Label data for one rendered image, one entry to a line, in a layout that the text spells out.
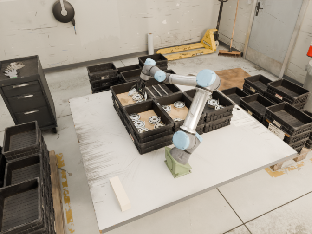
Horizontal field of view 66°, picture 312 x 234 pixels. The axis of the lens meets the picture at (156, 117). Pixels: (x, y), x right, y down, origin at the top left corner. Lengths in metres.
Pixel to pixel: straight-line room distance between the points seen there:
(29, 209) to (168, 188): 1.06
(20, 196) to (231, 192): 1.93
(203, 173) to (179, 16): 4.29
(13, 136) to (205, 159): 1.95
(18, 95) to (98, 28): 2.44
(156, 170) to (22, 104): 1.97
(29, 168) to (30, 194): 0.43
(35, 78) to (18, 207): 1.47
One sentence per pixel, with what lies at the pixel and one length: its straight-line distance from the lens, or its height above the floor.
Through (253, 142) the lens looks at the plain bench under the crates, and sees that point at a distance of 2.18.
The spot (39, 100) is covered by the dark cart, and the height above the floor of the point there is 0.56.
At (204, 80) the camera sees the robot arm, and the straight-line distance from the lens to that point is 1.52.
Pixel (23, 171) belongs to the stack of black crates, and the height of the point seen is 0.38.
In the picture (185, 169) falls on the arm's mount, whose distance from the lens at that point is 1.77.
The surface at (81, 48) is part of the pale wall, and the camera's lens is 5.12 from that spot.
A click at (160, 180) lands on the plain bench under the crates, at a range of 1.77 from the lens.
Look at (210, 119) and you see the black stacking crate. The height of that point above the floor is 0.85.
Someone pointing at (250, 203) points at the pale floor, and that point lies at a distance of 2.65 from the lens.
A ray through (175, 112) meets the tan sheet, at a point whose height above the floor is 0.83.
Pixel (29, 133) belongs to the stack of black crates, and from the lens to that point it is 2.81.
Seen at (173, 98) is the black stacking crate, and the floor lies 0.89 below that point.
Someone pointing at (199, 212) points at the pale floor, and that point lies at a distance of 2.47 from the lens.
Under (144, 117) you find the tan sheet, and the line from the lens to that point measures 2.10.
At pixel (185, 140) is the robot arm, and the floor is 1.07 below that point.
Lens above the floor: 2.09
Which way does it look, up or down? 37 degrees down
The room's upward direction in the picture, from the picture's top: 1 degrees counter-clockwise
